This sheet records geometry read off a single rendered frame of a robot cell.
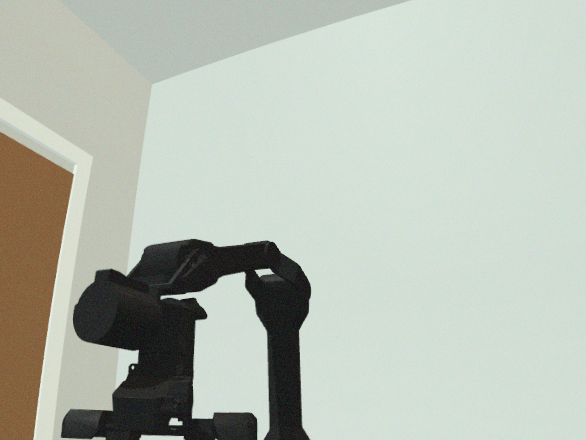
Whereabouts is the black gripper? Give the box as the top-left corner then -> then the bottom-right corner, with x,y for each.
61,353 -> 257,440

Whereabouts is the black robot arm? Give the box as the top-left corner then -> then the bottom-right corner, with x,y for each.
73,239 -> 311,440

